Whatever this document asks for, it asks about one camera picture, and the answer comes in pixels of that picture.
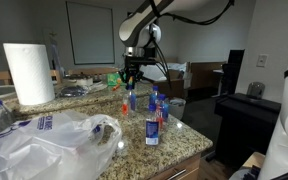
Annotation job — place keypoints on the orange marker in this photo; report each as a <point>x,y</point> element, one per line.
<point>116,87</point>

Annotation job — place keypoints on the wooden desk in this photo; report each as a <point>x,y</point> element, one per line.
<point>200,76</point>

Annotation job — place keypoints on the white light switch plate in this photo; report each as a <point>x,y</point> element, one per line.
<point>262,60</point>

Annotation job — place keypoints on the clear plastic bag blue print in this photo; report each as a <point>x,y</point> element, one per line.
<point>50,153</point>

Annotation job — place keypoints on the green tissue box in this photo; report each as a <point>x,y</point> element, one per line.
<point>112,79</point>

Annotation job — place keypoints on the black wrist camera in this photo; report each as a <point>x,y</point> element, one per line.
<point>140,61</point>

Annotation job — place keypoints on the black cabinet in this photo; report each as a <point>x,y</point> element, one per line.
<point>247,123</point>

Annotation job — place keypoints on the white paper towel roll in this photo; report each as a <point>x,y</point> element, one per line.
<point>29,73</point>

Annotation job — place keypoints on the dark wrapped item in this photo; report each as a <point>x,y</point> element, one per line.
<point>71,91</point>

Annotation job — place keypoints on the wooden counter cabinet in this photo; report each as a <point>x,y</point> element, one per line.
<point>190,165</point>

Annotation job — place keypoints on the small white trash bin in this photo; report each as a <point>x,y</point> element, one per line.
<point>177,108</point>

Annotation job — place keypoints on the grey glass jar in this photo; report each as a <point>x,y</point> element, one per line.
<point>255,90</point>

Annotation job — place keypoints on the white food container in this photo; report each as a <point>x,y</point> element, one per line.
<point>84,81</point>

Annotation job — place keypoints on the white projector screen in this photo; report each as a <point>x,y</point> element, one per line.
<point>90,33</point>

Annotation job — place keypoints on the black office chair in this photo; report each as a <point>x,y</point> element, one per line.
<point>236,66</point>

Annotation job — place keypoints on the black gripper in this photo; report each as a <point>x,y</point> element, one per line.
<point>134,69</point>

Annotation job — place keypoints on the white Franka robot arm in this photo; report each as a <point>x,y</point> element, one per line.
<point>134,30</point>

